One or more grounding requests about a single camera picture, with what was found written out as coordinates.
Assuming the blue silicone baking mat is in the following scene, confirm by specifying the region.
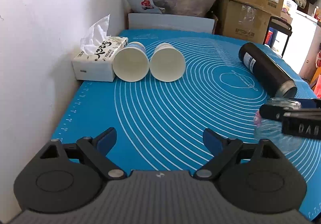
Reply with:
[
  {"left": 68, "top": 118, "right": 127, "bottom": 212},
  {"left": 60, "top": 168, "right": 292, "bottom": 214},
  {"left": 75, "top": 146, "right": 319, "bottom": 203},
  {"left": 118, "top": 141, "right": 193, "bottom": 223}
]
[{"left": 53, "top": 30, "right": 320, "bottom": 219}]

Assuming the black metal trolley rack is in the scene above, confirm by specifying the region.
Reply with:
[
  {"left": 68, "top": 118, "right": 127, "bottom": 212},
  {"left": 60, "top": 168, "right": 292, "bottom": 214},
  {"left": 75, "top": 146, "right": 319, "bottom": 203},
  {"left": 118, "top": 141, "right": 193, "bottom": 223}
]
[{"left": 263, "top": 16, "right": 292, "bottom": 58}]

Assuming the white paper cup left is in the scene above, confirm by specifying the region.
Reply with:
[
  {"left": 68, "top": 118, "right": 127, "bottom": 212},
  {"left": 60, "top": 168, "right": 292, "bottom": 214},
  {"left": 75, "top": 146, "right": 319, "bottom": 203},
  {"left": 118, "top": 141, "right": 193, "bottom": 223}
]
[{"left": 113, "top": 42, "right": 150, "bottom": 82}]

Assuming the clear glass jar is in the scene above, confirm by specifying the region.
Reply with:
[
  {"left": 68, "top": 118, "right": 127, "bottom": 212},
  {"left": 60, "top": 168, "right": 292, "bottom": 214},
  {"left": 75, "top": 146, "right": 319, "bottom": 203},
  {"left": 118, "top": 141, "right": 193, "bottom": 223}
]
[{"left": 254, "top": 97, "right": 303, "bottom": 153}]

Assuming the white printed plastic bag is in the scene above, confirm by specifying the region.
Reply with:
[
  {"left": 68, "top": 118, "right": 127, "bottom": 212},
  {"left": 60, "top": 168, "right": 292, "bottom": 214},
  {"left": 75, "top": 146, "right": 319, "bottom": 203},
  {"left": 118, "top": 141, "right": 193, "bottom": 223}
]
[{"left": 126, "top": 0, "right": 165, "bottom": 14}]

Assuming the white flat board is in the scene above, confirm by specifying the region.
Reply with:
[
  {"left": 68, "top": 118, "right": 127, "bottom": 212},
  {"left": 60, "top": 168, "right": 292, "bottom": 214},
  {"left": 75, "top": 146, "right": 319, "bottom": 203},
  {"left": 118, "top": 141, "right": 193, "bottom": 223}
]
[{"left": 128, "top": 13, "right": 216, "bottom": 34}]

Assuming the white paper cup right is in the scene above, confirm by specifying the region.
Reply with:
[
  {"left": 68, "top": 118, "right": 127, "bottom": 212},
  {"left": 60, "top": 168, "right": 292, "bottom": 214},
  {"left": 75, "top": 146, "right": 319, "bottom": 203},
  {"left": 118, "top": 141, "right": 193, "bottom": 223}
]
[{"left": 150, "top": 43, "right": 186, "bottom": 82}]

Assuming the white chest freezer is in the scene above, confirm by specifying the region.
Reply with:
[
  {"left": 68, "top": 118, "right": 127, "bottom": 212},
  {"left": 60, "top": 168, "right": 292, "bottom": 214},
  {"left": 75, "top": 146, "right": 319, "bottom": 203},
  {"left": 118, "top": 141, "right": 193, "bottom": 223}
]
[{"left": 282, "top": 11, "right": 320, "bottom": 80}]

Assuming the white tissue box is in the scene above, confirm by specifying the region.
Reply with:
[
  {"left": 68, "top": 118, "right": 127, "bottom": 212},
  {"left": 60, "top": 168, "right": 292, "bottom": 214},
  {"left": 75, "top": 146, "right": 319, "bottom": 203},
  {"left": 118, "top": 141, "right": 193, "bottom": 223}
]
[{"left": 72, "top": 15, "right": 128, "bottom": 82}]

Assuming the white paper cup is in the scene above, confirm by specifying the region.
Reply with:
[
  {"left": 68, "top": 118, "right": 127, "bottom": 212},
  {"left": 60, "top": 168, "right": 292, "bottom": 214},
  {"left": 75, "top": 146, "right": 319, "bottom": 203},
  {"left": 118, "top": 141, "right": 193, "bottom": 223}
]
[
  {"left": 113, "top": 42, "right": 150, "bottom": 82},
  {"left": 150, "top": 43, "right": 186, "bottom": 82}
]

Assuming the black thermos bottle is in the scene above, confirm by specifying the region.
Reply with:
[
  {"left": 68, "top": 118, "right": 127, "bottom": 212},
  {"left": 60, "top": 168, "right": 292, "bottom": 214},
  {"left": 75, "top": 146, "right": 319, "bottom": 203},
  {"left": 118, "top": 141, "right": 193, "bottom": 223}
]
[{"left": 238, "top": 43, "right": 297, "bottom": 98}]

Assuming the lower cardboard box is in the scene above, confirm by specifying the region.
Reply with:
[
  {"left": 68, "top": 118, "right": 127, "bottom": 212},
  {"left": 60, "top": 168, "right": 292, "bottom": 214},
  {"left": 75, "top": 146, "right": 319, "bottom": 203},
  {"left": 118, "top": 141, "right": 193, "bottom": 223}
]
[{"left": 214, "top": 0, "right": 271, "bottom": 44}]

